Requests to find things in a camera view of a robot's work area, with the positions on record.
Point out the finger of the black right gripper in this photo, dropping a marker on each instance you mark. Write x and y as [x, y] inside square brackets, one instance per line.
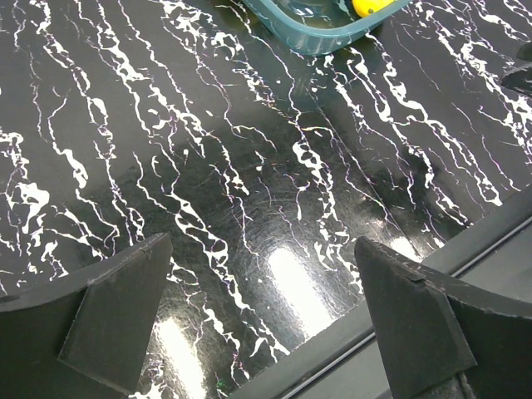
[519, 79]

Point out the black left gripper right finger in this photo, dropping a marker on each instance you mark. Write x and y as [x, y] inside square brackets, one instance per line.
[440, 337]

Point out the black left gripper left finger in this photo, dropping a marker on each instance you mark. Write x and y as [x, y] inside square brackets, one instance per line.
[84, 335]

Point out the yellow toy lemon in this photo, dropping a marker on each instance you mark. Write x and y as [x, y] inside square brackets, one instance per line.
[365, 8]

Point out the teal transparent plastic tray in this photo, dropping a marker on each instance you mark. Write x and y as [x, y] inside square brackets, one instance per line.
[318, 27]

